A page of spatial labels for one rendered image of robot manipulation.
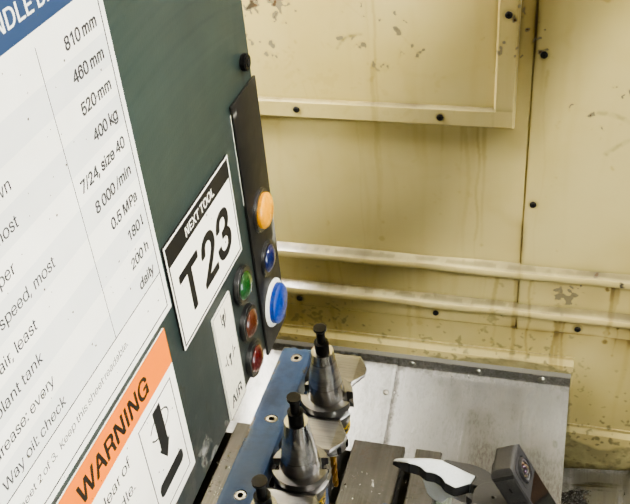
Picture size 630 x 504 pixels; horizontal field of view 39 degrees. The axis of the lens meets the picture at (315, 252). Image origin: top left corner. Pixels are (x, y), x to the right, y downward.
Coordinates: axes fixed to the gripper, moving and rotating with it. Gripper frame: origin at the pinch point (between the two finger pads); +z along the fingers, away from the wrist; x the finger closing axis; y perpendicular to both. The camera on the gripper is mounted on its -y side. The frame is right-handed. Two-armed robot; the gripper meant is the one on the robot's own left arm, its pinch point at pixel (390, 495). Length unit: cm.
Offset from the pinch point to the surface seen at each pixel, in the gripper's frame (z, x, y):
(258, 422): 16.5, 4.8, -2.6
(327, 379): 9.3, 9.5, -6.4
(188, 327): 6, -27, -46
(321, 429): 9.3, 6.1, -1.7
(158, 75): 7, -25, -60
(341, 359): 9.8, 17.9, -1.7
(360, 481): 9.5, 24.8, 29.9
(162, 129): 7, -25, -58
